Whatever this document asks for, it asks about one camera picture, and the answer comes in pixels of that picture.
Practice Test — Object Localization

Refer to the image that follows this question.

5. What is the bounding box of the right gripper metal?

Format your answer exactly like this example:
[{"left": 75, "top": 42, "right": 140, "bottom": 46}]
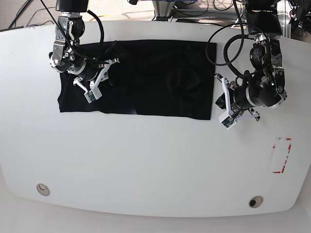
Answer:
[{"left": 49, "top": 11, "right": 108, "bottom": 85}]

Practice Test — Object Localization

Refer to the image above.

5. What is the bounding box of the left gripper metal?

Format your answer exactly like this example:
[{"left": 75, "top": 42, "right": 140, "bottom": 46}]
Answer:
[{"left": 215, "top": 33, "right": 287, "bottom": 110}]

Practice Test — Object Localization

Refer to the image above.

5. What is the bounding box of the black t-shirt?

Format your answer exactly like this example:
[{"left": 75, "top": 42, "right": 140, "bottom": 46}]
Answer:
[{"left": 58, "top": 40, "right": 217, "bottom": 120}]

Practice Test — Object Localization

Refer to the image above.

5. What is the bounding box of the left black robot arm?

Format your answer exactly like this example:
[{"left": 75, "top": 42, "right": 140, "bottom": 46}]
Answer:
[{"left": 227, "top": 0, "right": 287, "bottom": 118}]

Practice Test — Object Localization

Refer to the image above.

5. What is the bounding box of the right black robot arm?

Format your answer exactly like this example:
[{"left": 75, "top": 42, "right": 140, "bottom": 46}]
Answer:
[{"left": 49, "top": 0, "right": 108, "bottom": 89}]

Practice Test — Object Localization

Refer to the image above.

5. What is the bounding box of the red tape rectangle marking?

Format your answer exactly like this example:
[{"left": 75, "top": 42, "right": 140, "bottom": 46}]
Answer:
[{"left": 269, "top": 137, "right": 293, "bottom": 174}]

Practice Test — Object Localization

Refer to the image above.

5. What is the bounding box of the right table grommet hole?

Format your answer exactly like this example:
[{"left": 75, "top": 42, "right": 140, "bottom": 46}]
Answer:
[{"left": 248, "top": 196, "right": 263, "bottom": 208}]

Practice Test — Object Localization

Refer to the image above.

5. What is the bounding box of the table grommet hole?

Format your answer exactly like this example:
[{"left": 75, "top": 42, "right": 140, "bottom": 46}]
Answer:
[
  {"left": 248, "top": 196, "right": 263, "bottom": 208},
  {"left": 36, "top": 183, "right": 50, "bottom": 197}
]

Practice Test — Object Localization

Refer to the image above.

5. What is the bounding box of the left table grommet hole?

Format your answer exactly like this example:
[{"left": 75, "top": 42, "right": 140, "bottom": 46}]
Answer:
[{"left": 36, "top": 183, "right": 50, "bottom": 197}]

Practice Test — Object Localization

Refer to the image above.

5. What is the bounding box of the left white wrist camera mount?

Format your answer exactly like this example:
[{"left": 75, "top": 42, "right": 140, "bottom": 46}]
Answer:
[{"left": 213, "top": 72, "right": 261, "bottom": 131}]

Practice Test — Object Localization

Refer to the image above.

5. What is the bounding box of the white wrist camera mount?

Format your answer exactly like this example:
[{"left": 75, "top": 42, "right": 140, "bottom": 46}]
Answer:
[
  {"left": 213, "top": 72, "right": 261, "bottom": 131},
  {"left": 73, "top": 58, "right": 119, "bottom": 103}
]

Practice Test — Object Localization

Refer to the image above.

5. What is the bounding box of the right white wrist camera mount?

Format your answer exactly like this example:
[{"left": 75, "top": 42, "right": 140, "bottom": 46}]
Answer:
[{"left": 73, "top": 58, "right": 119, "bottom": 103}]

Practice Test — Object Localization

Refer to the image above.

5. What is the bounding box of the black floor cable left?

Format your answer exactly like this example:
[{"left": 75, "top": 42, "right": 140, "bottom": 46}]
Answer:
[{"left": 8, "top": 0, "right": 55, "bottom": 29}]

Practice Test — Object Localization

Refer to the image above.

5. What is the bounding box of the black coiled cable bundle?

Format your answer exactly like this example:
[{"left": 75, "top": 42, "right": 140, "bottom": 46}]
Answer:
[{"left": 211, "top": 0, "right": 235, "bottom": 12}]

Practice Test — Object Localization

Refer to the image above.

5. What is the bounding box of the aluminium frame stand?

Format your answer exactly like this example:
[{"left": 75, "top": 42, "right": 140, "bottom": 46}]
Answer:
[{"left": 152, "top": 0, "right": 176, "bottom": 21}]

